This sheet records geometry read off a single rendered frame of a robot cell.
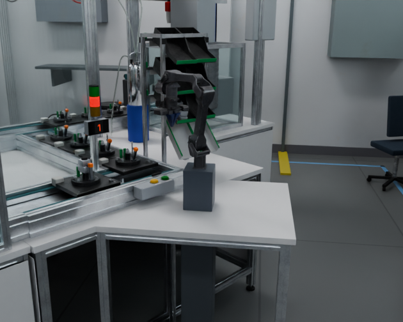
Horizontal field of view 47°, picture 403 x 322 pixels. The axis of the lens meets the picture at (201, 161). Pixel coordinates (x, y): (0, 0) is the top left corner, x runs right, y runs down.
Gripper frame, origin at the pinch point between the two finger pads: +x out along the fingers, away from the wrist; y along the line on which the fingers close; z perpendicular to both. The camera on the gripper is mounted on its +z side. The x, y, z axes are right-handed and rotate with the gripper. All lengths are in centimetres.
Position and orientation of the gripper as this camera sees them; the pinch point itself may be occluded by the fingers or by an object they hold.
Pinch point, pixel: (171, 119)
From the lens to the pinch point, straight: 233.5
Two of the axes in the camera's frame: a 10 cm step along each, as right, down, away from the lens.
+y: -7.1, 2.0, -6.8
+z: -7.1, -2.2, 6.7
